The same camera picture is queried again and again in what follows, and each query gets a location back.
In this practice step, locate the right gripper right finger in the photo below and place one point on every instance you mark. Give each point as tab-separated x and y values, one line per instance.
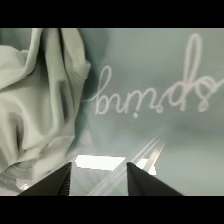
143	184

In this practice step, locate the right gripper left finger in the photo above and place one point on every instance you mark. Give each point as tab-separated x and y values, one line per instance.
56	184

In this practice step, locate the pale green garment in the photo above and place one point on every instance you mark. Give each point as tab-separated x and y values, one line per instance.
36	110

